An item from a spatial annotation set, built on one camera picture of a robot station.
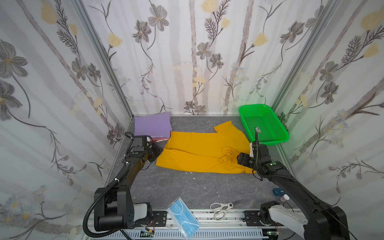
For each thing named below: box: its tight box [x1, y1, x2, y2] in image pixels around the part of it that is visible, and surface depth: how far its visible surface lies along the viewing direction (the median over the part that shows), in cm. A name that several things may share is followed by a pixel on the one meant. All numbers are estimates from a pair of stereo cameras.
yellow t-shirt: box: [156, 121, 256, 174], surface depth 101 cm
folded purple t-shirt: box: [134, 112, 172, 138], surface depth 110 cm
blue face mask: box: [166, 196, 201, 240], surface depth 76 cm
